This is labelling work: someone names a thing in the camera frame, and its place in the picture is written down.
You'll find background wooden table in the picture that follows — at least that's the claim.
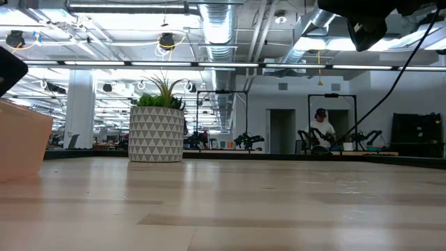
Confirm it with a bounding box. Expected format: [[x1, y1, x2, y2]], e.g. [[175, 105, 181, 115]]
[[183, 149, 265, 155], [330, 150, 400, 157]]

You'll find yellow hanging cord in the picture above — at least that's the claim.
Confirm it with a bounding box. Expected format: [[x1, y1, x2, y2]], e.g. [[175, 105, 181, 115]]
[[316, 50, 323, 86]]

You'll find black cabinet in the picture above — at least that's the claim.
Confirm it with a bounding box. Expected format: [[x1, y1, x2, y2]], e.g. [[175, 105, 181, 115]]
[[389, 112, 446, 158]]

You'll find black metal table frame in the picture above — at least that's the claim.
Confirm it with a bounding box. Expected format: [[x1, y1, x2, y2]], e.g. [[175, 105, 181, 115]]
[[43, 149, 446, 171]]

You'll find grey white triangle-pattern pot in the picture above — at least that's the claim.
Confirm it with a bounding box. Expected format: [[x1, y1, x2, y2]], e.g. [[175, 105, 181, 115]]
[[128, 106, 185, 163]]

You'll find large silver ventilation duct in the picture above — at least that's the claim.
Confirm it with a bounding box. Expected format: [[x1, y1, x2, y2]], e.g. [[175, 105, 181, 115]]
[[278, 6, 351, 66]]

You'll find white square column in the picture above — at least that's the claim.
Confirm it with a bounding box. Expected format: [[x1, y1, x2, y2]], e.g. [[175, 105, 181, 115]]
[[63, 69, 97, 150]]

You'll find person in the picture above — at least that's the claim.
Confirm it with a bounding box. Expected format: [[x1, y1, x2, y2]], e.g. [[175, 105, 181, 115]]
[[306, 107, 337, 151]]

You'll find orange plastic bin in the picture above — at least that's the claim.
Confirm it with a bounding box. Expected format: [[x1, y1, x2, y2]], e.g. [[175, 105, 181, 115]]
[[0, 99, 54, 183]]

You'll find black background rig frame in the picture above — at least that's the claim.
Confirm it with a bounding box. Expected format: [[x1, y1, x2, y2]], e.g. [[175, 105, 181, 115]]
[[307, 93, 358, 151], [196, 89, 249, 151]]

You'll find silver spiral ventilation duct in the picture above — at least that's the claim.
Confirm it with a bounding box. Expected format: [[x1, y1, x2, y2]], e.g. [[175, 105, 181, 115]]
[[197, 3, 238, 92]]

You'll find long light strip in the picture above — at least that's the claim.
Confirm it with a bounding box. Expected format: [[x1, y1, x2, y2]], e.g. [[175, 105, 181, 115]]
[[20, 59, 446, 72]]

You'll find black ceiling spotlight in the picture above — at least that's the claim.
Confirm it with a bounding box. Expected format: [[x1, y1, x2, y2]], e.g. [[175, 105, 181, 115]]
[[5, 29, 26, 49], [158, 32, 176, 52]]

